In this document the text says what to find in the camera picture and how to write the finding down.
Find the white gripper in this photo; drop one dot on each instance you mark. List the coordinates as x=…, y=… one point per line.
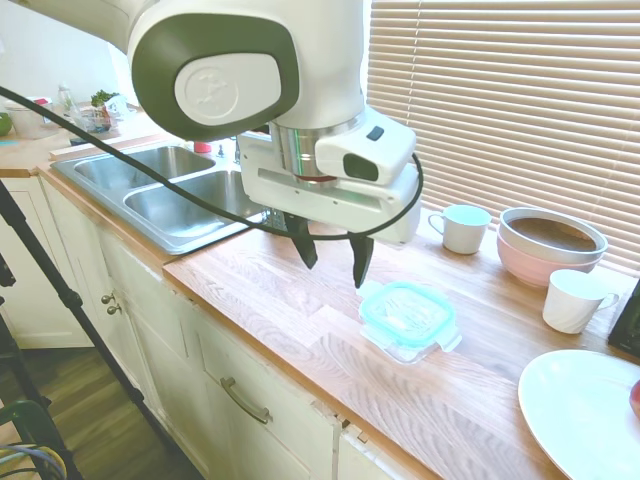
x=325, y=205

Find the clear lid with teal seal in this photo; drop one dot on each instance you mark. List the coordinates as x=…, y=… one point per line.
x=405, y=312

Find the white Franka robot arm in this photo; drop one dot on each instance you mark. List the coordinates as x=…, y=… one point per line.
x=225, y=65

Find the clear glass food container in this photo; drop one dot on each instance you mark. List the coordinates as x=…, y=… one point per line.
x=410, y=356

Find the clear plastic food package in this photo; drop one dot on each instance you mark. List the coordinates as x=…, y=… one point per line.
x=100, y=120

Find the smooth white mug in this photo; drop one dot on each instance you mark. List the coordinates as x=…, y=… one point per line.
x=465, y=235

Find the red spray bottle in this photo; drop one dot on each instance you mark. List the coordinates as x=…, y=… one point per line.
x=202, y=147

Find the stainless steel double sink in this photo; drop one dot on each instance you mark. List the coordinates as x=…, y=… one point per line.
x=165, y=215

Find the pink bowl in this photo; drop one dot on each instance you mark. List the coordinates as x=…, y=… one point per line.
x=525, y=265

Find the white kitchen cabinet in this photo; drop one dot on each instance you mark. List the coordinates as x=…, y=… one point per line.
x=165, y=350

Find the stacked pink and white bowls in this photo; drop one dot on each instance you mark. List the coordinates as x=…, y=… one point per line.
x=550, y=252

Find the wide beige window blind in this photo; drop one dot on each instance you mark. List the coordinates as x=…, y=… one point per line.
x=500, y=100

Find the round metal cabinet knob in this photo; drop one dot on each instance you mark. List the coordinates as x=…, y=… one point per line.
x=107, y=299
x=114, y=309

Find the ribbed white mug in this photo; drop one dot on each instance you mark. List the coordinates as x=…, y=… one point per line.
x=570, y=305

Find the green herb plant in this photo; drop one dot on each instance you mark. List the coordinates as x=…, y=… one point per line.
x=104, y=96

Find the large white plate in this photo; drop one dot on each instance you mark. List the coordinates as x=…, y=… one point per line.
x=575, y=410

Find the black appliance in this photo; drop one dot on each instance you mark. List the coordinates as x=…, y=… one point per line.
x=627, y=330

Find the clear plastic bottle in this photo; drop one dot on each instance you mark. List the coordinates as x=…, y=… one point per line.
x=65, y=102

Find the white plastic tub red label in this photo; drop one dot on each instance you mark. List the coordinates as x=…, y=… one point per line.
x=27, y=126

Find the red apple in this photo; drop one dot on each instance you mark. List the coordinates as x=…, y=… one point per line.
x=636, y=400

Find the green fruit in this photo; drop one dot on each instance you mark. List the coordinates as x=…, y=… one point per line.
x=5, y=124

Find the black camera tripod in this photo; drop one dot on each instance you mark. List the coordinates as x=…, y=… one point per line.
x=70, y=300

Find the green metal frame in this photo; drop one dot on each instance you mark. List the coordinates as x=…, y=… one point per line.
x=35, y=420

